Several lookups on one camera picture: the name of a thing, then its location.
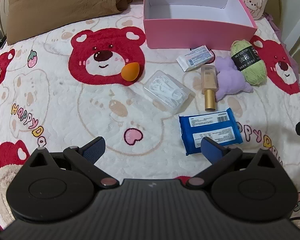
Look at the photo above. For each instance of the clear floss pick box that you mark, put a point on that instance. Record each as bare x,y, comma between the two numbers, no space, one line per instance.
167,91

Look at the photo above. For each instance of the red bear print blanket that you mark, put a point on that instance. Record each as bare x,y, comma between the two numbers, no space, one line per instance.
65,105

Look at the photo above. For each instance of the brown pillow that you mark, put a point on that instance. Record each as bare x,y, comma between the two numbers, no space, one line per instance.
57,7

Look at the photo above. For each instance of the beige foundation bottle gold cap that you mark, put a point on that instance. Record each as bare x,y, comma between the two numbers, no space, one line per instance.
209,80

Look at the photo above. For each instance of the green yarn ball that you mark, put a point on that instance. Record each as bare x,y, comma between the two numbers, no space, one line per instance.
255,72

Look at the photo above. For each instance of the pink cardboard box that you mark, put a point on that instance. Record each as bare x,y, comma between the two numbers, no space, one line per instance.
190,35

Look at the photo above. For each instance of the orange makeup sponge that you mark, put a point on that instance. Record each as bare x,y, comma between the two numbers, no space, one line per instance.
130,72

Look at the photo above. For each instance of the white tissue packet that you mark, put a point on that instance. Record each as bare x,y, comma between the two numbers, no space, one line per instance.
195,58

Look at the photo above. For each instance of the blue wet wipes pack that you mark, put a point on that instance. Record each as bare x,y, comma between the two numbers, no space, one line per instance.
210,125

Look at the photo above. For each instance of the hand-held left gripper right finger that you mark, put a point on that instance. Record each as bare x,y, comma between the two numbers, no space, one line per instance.
211,150

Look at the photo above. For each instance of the purple plush toy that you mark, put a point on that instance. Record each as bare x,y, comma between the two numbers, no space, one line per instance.
230,80

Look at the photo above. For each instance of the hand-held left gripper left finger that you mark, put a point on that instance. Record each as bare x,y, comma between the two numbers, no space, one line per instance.
93,150

